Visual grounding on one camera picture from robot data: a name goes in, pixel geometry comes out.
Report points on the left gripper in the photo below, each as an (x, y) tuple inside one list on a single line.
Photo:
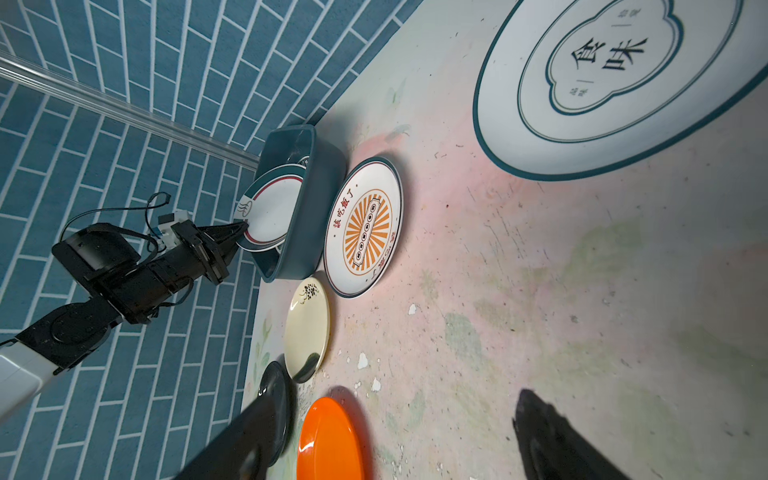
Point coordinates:
[(129, 279)]

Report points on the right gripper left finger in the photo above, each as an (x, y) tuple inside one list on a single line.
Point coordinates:
[(241, 450)]

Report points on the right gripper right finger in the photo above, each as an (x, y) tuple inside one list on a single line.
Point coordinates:
[(551, 448)]

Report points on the white plate green rim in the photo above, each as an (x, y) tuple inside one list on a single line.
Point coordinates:
[(267, 207)]

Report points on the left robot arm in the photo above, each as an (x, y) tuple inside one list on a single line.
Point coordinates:
[(50, 346)]

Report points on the teal plastic bin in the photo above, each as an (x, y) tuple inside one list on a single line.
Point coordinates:
[(326, 168)]

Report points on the black plate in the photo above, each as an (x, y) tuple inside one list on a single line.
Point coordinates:
[(277, 386)]

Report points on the cream yellow plate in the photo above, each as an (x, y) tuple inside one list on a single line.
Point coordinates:
[(307, 330)]

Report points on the white plate orange sunburst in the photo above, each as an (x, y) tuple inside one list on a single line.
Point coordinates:
[(363, 228)]

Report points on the white plate cloud emblem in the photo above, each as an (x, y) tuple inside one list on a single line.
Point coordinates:
[(574, 89)]

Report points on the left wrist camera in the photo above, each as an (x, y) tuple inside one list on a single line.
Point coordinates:
[(166, 222)]

